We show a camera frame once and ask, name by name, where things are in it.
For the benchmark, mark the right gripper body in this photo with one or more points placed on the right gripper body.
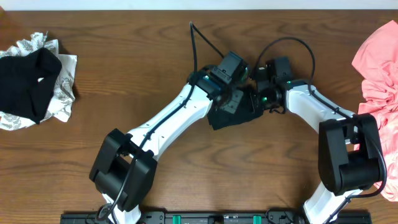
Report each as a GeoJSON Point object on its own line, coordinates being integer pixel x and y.
{"type": "Point", "coordinates": [259, 86]}

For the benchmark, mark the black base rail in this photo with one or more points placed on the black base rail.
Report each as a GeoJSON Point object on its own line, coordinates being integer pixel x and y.
{"type": "Point", "coordinates": [270, 217]}

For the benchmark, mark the black shirt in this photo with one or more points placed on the black shirt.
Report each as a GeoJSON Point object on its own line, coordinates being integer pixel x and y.
{"type": "Point", "coordinates": [248, 110]}

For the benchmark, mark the pink garment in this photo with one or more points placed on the pink garment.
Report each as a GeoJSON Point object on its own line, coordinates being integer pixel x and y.
{"type": "Point", "coordinates": [376, 61]}

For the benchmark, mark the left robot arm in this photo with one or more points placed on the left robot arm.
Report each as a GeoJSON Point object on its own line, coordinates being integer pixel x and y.
{"type": "Point", "coordinates": [124, 168]}

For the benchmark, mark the white leaf-patterned cloth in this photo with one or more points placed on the white leaf-patterned cloth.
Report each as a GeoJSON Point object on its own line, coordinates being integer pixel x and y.
{"type": "Point", "coordinates": [61, 103]}

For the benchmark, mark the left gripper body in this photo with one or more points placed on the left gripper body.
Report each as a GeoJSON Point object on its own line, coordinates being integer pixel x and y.
{"type": "Point", "coordinates": [232, 104]}

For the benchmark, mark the black folded garment on left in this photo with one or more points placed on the black folded garment on left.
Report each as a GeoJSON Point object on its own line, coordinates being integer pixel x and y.
{"type": "Point", "coordinates": [27, 83]}

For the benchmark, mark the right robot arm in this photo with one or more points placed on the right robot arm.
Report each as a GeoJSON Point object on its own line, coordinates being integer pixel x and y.
{"type": "Point", "coordinates": [350, 158]}

